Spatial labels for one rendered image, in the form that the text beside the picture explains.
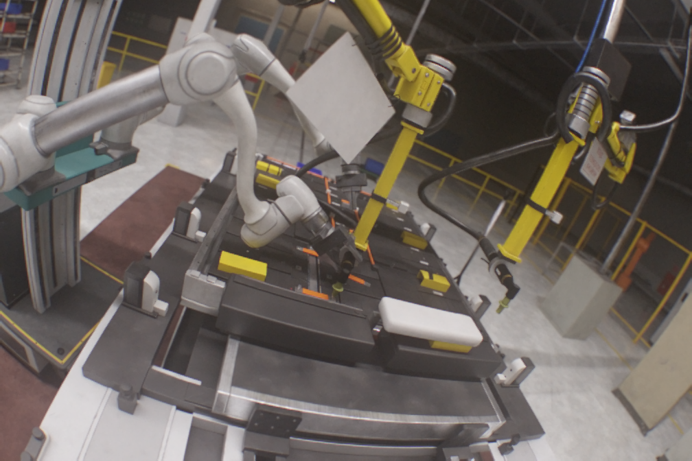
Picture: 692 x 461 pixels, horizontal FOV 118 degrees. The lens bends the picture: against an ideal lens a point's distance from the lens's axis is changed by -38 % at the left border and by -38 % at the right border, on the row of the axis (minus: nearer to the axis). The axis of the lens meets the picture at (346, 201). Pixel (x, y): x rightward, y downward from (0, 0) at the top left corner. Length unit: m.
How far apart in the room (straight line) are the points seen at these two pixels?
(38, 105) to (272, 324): 0.93
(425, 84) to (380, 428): 1.01
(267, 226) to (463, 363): 0.79
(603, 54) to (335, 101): 1.17
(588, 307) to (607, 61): 4.09
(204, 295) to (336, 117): 0.68
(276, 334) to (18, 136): 0.83
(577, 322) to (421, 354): 4.39
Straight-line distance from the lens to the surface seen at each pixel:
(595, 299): 5.24
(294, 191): 1.13
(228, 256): 1.15
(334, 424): 0.92
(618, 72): 1.69
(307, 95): 0.84
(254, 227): 1.12
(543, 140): 1.23
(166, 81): 0.79
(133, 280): 1.04
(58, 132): 0.90
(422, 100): 1.09
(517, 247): 1.23
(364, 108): 0.97
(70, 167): 1.37
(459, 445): 1.19
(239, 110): 1.00
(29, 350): 1.83
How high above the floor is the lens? 1.68
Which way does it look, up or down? 18 degrees down
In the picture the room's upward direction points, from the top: 24 degrees clockwise
